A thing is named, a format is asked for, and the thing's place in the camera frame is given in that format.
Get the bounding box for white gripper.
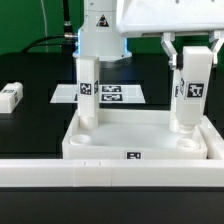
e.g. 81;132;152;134
116;0;224;70

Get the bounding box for white desk top tray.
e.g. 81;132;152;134
62;109;208;160

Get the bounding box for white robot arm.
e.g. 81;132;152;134
74;0;224;69

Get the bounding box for white L-shaped obstacle fence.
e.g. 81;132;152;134
0;116;224;187

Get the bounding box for white base marker plate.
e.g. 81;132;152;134
50;84;145;104

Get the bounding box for black upright cable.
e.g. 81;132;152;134
61;0;74;34

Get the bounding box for black cable with connector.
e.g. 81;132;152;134
20;31;80;54

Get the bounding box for thin white cable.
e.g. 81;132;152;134
40;0;50;54

